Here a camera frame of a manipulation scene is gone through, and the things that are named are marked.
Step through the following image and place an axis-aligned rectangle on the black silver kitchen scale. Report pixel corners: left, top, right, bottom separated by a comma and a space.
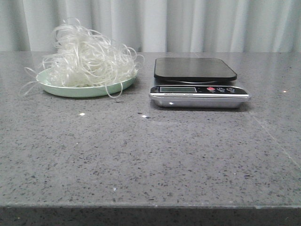
149, 57, 251, 109

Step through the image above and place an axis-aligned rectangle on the white pleated curtain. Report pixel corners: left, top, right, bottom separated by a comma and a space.
0, 0, 301, 52

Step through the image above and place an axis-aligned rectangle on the light green round plate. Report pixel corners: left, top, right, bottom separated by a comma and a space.
36, 69, 137, 98

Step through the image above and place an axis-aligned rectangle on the white vermicelli noodle bundle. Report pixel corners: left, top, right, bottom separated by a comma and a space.
19, 18, 144, 98

